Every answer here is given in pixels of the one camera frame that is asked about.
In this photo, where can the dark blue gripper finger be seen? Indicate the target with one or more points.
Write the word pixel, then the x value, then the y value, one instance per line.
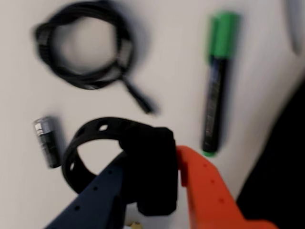
pixel 100 200

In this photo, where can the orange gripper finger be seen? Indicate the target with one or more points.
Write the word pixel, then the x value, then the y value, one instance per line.
pixel 209 202

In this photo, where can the black fabric bag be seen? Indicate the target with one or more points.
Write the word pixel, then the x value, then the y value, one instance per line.
pixel 281 167

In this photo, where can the small black cylinder silver end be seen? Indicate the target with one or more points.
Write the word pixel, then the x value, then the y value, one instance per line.
pixel 47 143

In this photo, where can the black marker with green cap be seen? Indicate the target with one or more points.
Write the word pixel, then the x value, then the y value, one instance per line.
pixel 214 95

